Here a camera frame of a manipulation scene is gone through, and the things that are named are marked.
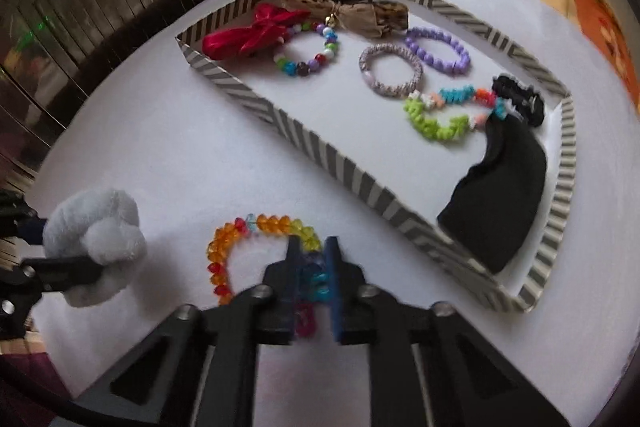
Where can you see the black cloth hair accessory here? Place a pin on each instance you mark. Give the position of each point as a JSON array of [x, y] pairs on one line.
[[500, 197]]

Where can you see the red satin hair bow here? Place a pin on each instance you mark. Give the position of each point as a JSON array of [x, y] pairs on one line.
[[260, 29]]

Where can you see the white fluffy scrunchie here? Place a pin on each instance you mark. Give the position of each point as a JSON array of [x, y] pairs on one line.
[[95, 222]]

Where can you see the striped cardboard box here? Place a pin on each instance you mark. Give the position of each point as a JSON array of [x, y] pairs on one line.
[[350, 167]]

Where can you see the black scrunchie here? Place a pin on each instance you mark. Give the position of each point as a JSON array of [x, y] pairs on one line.
[[515, 94]]

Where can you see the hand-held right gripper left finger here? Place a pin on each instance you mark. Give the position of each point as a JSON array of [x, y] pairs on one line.
[[289, 302]]

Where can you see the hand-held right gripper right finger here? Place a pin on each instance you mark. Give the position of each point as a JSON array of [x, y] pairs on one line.
[[336, 307]]

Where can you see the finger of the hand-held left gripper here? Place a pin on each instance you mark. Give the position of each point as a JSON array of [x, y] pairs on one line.
[[60, 272], [30, 229]]

